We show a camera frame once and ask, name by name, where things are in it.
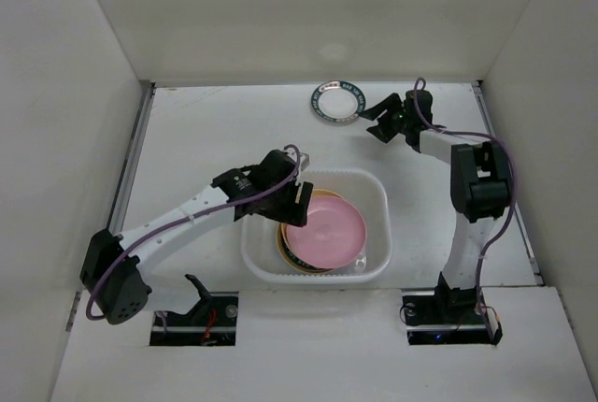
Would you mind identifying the orange plate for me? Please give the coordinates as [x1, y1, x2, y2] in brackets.
[276, 223, 331, 275]
[283, 190, 351, 269]

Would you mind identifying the pink plate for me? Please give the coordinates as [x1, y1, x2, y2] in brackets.
[283, 195, 367, 269]

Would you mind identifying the patterned rim plate top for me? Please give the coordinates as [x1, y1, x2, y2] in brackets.
[310, 80, 366, 124]

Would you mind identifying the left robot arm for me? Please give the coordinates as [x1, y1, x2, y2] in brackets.
[79, 144, 313, 325]

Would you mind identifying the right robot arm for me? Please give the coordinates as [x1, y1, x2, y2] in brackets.
[359, 89, 517, 323]

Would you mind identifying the white plastic bin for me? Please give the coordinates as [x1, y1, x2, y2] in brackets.
[240, 169, 392, 287]

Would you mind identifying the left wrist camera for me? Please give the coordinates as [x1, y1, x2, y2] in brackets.
[284, 148, 310, 172]

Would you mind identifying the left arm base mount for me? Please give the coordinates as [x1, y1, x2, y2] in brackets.
[149, 274, 239, 347]

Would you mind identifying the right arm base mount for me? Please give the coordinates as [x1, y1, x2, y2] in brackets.
[399, 293, 503, 346]

